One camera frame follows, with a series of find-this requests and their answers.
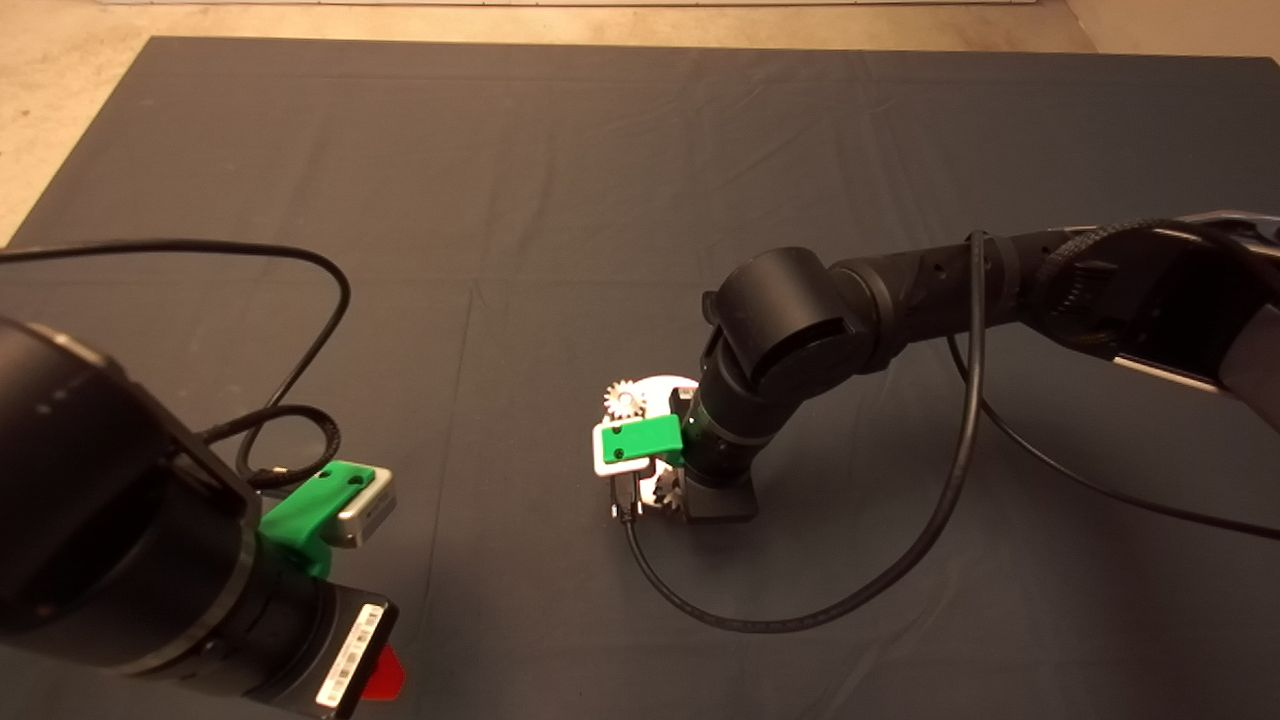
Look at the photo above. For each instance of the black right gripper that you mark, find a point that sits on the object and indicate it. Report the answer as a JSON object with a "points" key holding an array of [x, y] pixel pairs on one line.
{"points": [[720, 502]]}

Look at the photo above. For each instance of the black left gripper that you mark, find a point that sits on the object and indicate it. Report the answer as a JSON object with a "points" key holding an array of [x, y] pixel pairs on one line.
{"points": [[350, 650]]}

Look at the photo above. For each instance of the steel planetary gear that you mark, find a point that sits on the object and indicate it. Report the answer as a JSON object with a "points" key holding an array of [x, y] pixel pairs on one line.
{"points": [[668, 492], [625, 400]]}

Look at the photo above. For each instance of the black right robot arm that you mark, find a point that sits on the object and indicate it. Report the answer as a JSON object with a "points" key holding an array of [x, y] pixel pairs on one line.
{"points": [[800, 320]]}

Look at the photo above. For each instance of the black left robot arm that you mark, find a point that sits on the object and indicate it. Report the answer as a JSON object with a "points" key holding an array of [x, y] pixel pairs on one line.
{"points": [[100, 540]]}

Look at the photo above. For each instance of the dark grey table cloth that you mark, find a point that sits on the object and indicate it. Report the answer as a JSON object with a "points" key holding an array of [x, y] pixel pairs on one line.
{"points": [[500, 200]]}

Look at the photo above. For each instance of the green right camera mount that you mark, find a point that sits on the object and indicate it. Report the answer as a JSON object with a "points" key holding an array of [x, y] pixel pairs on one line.
{"points": [[648, 438]]}

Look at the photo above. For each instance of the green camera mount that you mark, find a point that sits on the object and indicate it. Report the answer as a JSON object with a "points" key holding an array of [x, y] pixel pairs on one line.
{"points": [[648, 438], [300, 515]]}

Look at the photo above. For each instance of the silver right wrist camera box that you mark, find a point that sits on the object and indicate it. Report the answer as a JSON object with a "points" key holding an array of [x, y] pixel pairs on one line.
{"points": [[612, 470]]}

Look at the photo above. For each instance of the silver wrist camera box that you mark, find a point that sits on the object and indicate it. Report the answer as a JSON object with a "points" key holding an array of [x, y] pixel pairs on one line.
{"points": [[368, 510], [612, 470]]}

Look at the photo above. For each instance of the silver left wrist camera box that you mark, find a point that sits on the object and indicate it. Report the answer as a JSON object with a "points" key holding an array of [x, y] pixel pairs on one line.
{"points": [[368, 510]]}

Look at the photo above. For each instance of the green left camera mount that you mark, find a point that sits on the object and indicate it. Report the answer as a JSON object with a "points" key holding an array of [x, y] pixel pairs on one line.
{"points": [[300, 515]]}

